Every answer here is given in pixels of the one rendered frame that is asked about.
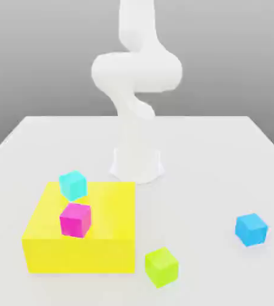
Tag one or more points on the small cyan cube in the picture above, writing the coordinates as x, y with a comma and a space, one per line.
73, 185

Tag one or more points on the large yellow box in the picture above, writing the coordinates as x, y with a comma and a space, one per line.
84, 251

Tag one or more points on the small lime green cube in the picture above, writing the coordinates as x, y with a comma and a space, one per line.
161, 267

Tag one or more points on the small blue cube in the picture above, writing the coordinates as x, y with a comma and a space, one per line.
250, 229

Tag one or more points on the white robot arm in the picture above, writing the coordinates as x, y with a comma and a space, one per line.
137, 71

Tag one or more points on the small magenta cube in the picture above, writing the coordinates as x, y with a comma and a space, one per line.
74, 221

